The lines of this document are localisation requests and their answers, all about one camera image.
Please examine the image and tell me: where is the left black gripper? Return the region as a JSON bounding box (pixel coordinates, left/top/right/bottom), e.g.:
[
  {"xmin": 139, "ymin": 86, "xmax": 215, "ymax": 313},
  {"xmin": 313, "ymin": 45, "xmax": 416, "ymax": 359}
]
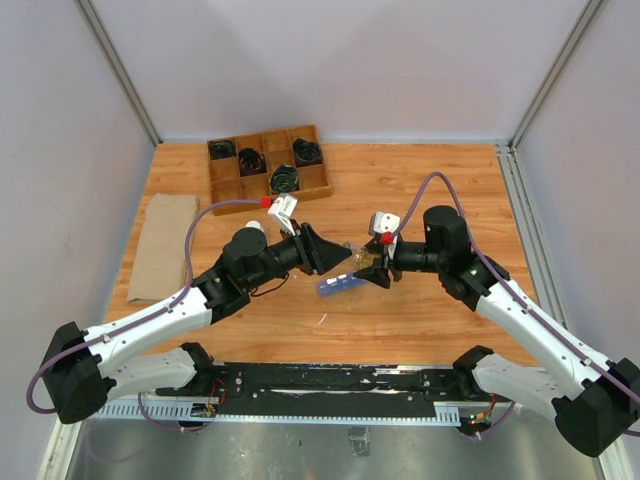
[{"xmin": 245, "ymin": 219, "xmax": 353, "ymax": 291}]

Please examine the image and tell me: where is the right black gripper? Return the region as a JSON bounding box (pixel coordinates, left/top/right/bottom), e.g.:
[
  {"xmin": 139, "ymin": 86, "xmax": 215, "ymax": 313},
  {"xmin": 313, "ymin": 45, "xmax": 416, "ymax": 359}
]
[{"xmin": 353, "ymin": 236, "xmax": 446, "ymax": 288}]

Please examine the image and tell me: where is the clear jar of yellow pills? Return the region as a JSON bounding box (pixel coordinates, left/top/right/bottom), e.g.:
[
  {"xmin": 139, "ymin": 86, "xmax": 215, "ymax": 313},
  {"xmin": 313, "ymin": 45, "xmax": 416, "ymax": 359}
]
[{"xmin": 343, "ymin": 242, "xmax": 378, "ymax": 270}]

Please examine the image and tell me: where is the blue weekly pill organizer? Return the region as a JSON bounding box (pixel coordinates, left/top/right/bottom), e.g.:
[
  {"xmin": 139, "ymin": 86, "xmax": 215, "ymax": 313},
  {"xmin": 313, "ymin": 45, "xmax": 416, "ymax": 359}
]
[{"xmin": 316, "ymin": 271, "xmax": 366, "ymax": 298}]

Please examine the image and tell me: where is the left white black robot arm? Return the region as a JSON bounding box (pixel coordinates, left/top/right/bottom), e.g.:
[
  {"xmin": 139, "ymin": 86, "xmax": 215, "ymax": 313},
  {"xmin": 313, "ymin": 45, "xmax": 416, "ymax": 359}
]
[{"xmin": 41, "ymin": 223, "xmax": 351, "ymax": 424}]

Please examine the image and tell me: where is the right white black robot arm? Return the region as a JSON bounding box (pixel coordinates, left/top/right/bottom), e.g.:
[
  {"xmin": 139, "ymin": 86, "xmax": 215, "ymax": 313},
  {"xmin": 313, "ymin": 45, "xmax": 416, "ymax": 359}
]
[{"xmin": 355, "ymin": 206, "xmax": 639, "ymax": 458}]

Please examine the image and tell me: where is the brown bottle with white cap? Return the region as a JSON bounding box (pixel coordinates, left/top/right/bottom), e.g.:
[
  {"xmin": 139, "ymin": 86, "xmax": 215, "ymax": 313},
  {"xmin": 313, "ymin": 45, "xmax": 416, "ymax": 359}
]
[{"xmin": 245, "ymin": 220, "xmax": 265, "ymax": 233}]

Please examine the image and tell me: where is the wooden compartment tray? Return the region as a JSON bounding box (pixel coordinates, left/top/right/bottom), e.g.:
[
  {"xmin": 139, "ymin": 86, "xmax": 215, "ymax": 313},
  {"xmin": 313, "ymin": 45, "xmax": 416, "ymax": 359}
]
[{"xmin": 207, "ymin": 124, "xmax": 332, "ymax": 203}]

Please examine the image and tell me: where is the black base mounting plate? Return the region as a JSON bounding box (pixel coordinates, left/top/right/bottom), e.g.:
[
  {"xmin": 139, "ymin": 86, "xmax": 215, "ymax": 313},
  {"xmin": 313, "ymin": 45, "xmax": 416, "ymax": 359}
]
[{"xmin": 155, "ymin": 362, "xmax": 491, "ymax": 419}]

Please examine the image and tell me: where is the folded beige cloth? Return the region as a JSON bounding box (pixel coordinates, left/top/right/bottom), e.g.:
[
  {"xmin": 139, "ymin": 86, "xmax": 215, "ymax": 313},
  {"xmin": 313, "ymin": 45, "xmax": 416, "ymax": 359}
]
[{"xmin": 127, "ymin": 193, "xmax": 199, "ymax": 304}]

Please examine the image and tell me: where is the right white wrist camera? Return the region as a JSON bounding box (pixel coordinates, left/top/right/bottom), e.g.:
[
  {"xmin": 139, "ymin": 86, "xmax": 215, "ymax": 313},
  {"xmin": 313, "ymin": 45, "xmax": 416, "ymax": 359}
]
[{"xmin": 369, "ymin": 211, "xmax": 402, "ymax": 236}]

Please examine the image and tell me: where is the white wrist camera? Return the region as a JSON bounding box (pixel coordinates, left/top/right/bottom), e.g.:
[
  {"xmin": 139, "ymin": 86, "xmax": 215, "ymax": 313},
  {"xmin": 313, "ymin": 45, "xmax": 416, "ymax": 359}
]
[
  {"xmin": 268, "ymin": 193, "xmax": 298, "ymax": 236},
  {"xmin": 369, "ymin": 211, "xmax": 402, "ymax": 236}
]

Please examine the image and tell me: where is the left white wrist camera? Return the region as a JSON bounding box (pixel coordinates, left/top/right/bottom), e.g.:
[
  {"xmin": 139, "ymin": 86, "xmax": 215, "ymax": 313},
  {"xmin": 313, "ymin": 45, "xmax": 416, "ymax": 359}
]
[{"xmin": 268, "ymin": 193, "xmax": 298, "ymax": 236}]

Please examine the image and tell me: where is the grey slotted cable duct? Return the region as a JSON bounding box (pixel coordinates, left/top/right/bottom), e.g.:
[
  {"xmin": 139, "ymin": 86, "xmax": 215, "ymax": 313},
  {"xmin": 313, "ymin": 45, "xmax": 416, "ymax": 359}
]
[{"xmin": 93, "ymin": 397, "xmax": 462, "ymax": 427}]

